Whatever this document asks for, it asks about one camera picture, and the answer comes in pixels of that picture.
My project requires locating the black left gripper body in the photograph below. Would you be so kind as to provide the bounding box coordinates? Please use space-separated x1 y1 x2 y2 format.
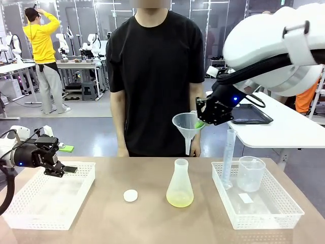
14 136 59 169

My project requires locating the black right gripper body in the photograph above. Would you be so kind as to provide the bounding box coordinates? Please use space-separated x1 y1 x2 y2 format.
204 84 247 127

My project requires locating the clear plastic funnel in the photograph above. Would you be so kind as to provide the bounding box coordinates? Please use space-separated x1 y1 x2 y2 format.
172 112 205 156

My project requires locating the clear plastic graduated cylinder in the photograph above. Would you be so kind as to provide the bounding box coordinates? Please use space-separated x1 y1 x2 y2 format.
220 129 238 190

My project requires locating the clear plastic beaker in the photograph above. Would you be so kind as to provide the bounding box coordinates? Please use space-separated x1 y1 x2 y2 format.
236 156 267 193

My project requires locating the person's left forearm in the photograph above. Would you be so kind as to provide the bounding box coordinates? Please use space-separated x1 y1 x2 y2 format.
189 82 206 99

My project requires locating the person's right forearm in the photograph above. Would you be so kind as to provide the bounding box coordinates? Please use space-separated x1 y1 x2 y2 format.
110 89 128 151

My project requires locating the person's left hand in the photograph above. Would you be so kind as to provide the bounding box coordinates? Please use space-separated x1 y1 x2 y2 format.
189 138 202 158

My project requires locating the person's right hand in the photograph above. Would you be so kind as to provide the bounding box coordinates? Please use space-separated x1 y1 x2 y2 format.
117 146 131 158

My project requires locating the black flat tray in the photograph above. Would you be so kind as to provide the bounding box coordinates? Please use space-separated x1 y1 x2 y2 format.
229 103 274 126

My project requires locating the white perforated plastic basket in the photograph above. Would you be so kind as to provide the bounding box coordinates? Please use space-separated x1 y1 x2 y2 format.
2 161 96 231
211 160 305 231

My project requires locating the shoe rack with shoes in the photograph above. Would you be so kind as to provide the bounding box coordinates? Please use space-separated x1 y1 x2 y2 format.
209 56 227 69

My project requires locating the person in black t-shirt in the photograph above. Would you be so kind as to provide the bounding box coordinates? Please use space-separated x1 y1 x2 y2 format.
105 7 206 158

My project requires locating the grey step stool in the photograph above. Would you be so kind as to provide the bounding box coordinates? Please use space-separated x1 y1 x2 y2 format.
80 81 99 102

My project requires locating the round white flask cap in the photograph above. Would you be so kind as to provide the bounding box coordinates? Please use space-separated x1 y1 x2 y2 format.
123 189 139 203

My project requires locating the white side table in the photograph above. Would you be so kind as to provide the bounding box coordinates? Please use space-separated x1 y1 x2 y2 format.
226 90 325 165

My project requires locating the translucent plastic conical flask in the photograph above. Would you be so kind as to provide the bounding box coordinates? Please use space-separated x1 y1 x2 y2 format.
166 158 195 208

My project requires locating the white background workbench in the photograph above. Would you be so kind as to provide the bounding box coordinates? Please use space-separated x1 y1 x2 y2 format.
55 58 107 100

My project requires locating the mannequin in orange shirt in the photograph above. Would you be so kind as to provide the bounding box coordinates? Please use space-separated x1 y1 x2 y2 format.
295 78 321 115

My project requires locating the small white paper label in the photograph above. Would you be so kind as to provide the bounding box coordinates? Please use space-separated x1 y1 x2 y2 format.
238 193 254 204

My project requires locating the white background desk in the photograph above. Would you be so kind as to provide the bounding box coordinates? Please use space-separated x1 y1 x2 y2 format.
0 62 41 120

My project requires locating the person in yellow hoodie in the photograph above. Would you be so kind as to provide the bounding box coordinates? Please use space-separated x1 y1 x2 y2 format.
22 7 72 115

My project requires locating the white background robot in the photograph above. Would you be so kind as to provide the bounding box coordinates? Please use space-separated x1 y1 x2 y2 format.
4 32 22 63
81 33 103 58

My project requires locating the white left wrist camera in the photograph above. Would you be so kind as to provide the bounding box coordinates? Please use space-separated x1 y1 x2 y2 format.
41 124 54 138

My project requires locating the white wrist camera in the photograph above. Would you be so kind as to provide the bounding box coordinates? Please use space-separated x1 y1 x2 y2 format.
41 124 54 138
206 66 224 79

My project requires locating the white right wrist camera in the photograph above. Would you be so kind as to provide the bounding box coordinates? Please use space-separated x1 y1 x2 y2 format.
206 66 224 79

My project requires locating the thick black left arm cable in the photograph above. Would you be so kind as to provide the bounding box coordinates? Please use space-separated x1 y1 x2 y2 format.
0 154 16 217

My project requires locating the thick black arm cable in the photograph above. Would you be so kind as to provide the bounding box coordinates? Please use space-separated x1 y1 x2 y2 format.
217 48 325 86
0 154 16 217

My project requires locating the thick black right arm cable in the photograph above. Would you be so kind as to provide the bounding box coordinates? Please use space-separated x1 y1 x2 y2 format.
217 48 325 86

